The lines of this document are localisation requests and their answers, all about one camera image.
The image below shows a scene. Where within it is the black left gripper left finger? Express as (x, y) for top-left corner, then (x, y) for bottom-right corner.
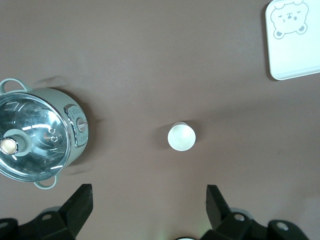
(17, 183), (95, 240)

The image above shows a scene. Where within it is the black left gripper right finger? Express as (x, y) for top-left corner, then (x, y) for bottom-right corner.
(201, 184), (269, 240)

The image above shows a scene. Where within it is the white plastic cup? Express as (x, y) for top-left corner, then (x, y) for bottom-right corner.
(166, 121), (197, 152)

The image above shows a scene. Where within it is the glass pot lid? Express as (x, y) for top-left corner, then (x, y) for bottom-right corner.
(0, 92), (71, 182)

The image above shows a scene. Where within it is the white bear print tray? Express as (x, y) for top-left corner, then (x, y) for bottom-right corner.
(264, 0), (320, 82)

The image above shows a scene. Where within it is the brown table mat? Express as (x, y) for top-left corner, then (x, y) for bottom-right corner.
(0, 0), (320, 240)

